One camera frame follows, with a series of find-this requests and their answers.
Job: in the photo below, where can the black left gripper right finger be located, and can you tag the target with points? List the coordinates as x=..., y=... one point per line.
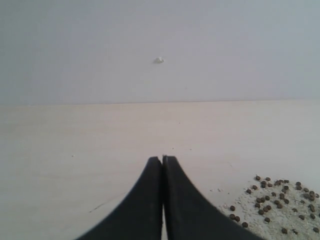
x=188, y=214

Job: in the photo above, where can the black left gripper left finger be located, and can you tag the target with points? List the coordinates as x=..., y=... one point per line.
x=140, y=214

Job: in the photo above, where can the brown beans and grain pile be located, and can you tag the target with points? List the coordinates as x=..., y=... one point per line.
x=275, y=209

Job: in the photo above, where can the white plug on wall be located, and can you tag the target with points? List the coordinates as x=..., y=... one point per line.
x=158, y=60

